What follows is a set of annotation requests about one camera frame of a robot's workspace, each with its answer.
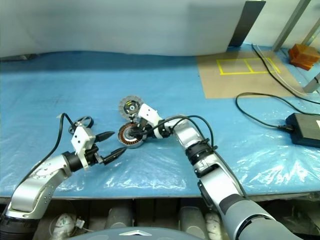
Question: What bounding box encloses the white backdrop sheet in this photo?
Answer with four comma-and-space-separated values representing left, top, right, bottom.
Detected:
0, 0, 248, 57

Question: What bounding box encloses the aluminium frame post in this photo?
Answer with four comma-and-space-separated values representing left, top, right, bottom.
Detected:
301, 18, 320, 48
272, 0, 312, 52

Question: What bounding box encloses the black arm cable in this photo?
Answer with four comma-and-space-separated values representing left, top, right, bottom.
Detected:
143, 114, 248, 198
18, 112, 95, 186

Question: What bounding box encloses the black power adapter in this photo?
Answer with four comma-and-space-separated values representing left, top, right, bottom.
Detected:
284, 112, 320, 148

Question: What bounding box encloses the aluminium frame foot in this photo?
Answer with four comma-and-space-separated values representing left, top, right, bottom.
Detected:
302, 72, 320, 95

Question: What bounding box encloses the orange block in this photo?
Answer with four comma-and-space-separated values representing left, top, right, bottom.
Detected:
288, 43, 320, 71

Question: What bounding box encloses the white wrapped bundle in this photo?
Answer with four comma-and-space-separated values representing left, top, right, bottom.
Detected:
55, 212, 76, 236
204, 212, 223, 238

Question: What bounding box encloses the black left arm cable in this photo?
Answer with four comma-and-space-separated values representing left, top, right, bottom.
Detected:
18, 112, 95, 186

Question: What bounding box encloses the black power adapter cable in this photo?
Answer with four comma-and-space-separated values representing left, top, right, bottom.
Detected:
235, 92, 320, 131

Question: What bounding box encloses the brown cardboard mat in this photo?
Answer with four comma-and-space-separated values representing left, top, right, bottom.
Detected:
196, 43, 307, 100

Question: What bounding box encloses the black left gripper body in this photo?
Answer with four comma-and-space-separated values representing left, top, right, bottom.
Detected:
84, 144, 105, 168

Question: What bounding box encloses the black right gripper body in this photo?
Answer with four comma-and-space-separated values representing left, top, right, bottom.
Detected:
136, 117, 154, 138

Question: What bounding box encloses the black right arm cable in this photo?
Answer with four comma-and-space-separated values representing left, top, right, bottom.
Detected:
143, 114, 248, 198

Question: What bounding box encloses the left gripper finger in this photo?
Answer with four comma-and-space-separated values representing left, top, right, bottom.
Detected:
102, 146, 128, 166
94, 131, 115, 144

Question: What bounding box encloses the dark rounded shape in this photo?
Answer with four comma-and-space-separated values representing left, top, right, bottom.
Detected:
107, 206, 133, 230
178, 206, 206, 235

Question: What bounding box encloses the grey robot torso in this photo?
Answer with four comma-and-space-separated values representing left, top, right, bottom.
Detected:
72, 219, 216, 240

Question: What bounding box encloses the thin black cable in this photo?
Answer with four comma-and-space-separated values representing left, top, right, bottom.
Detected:
251, 43, 320, 104

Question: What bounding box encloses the dark upright post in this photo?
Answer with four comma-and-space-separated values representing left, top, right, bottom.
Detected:
228, 0, 266, 48

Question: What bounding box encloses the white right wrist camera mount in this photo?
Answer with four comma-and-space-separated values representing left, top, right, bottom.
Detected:
136, 103, 163, 140

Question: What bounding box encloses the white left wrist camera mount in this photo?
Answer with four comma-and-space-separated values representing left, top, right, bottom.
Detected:
70, 124, 96, 171

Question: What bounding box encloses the round silver motor lid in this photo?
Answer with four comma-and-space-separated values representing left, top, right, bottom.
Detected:
118, 95, 145, 121

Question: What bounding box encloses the blue plastic table sheet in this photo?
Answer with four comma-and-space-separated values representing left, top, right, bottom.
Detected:
0, 43, 320, 200

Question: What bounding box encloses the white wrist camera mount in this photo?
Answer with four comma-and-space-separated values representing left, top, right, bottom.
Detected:
70, 124, 96, 171
136, 103, 163, 140

